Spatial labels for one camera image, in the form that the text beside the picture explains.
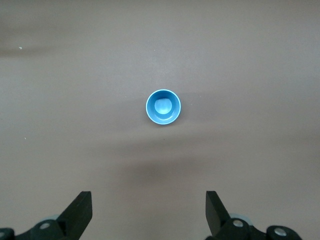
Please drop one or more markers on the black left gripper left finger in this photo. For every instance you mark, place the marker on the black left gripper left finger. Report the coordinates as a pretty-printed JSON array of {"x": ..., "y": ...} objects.
[{"x": 77, "y": 215}]

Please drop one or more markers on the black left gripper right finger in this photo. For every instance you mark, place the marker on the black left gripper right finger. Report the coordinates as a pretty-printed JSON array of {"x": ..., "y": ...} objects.
[{"x": 215, "y": 215}]

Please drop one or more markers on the blue plastic cup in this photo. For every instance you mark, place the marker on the blue plastic cup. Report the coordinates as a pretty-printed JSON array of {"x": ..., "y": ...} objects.
[{"x": 163, "y": 107}]

